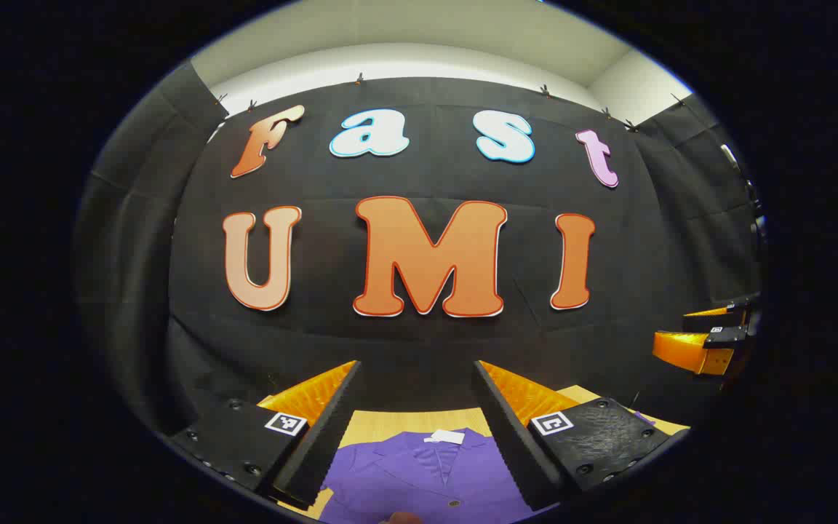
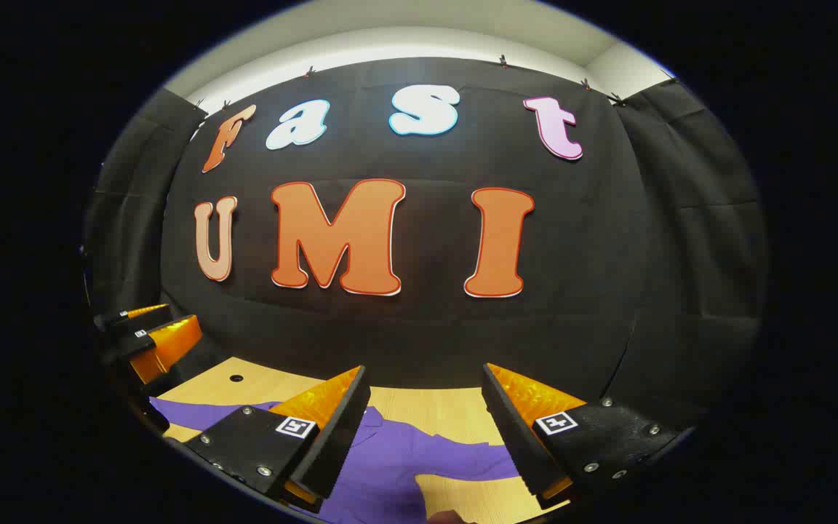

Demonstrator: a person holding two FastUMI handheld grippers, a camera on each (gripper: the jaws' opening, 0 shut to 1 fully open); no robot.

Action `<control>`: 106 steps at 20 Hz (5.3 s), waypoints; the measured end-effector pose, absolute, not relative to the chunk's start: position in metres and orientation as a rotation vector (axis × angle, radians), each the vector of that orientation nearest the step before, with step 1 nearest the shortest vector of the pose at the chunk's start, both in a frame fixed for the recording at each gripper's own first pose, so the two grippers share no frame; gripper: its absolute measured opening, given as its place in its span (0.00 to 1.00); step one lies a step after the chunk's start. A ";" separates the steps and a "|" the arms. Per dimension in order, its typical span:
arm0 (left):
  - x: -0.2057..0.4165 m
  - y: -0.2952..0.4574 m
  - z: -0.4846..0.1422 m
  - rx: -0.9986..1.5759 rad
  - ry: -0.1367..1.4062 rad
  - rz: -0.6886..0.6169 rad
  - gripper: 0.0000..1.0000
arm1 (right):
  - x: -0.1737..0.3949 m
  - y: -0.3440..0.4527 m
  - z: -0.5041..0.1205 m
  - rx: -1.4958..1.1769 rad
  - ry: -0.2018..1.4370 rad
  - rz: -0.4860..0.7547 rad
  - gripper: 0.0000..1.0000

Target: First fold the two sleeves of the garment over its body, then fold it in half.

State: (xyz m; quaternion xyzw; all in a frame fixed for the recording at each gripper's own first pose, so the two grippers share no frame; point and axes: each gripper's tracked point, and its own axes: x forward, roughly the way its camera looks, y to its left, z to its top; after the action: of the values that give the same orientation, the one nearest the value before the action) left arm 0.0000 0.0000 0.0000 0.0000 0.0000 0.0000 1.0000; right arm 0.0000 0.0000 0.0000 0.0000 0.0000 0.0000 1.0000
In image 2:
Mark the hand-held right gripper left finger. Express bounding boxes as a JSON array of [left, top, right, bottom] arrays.
[[164, 365, 372, 510]]

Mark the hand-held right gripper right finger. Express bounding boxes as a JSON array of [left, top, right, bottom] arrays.
[[481, 362, 685, 510]]

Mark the purple jacket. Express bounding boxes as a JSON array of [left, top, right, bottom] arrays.
[[150, 397, 536, 524]]

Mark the black backdrop cloth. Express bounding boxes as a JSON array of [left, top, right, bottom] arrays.
[[83, 57, 769, 445]]

